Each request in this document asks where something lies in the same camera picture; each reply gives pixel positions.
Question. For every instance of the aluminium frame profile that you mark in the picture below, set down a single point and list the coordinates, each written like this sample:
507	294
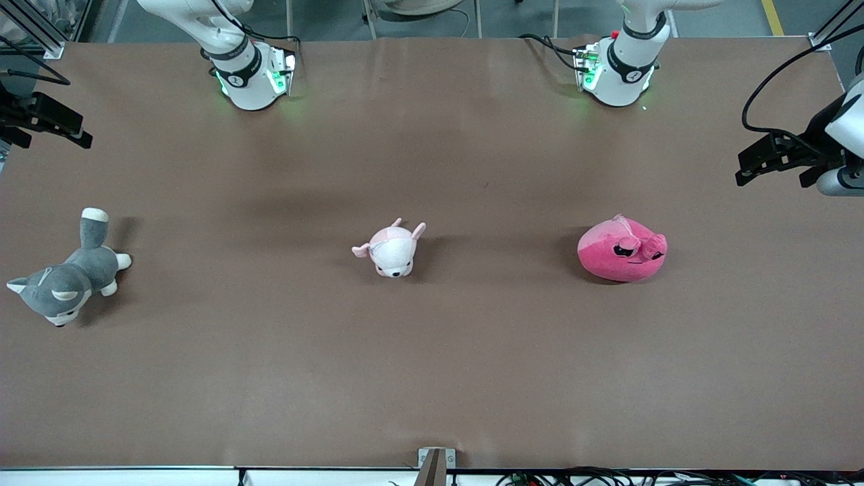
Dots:
40	37
827	34

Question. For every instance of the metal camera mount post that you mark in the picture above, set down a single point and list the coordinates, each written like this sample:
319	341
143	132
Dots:
432	472

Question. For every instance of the small pale pink plush dog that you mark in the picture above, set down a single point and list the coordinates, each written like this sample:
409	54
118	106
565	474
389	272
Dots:
391	253

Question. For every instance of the hot pink round plush toy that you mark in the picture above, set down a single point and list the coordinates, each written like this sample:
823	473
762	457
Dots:
617	260

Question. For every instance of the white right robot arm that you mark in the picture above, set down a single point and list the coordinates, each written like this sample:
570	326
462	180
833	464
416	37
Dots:
246	81

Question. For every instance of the white metal stand leg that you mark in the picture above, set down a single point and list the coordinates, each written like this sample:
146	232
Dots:
477	17
370	17

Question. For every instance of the beige round stand base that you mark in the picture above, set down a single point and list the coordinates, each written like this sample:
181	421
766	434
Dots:
418	7

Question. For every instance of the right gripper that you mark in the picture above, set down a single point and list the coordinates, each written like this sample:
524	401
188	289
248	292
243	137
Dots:
9	109

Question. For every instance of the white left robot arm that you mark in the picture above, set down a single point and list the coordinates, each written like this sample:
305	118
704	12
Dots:
624	74

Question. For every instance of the grey and white husky plush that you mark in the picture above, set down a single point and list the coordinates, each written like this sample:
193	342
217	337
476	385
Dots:
67	283

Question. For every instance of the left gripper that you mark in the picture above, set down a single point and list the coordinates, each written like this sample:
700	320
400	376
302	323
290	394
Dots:
815	133

